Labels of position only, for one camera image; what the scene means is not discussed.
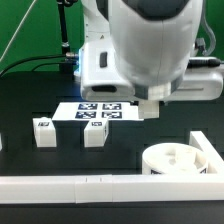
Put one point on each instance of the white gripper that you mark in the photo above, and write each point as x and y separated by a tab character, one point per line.
143	73

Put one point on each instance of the white round stool seat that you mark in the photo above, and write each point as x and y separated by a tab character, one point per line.
173	158

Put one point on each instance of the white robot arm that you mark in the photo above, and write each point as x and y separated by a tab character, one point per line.
168	24

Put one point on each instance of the white marker tag sheet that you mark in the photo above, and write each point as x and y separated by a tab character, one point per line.
83	111

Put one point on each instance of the thin white rod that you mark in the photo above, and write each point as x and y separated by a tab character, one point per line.
19	26

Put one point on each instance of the white L-shaped fence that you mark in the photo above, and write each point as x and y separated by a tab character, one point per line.
120	188

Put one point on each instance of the white block at left edge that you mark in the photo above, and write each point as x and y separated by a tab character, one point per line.
0	142

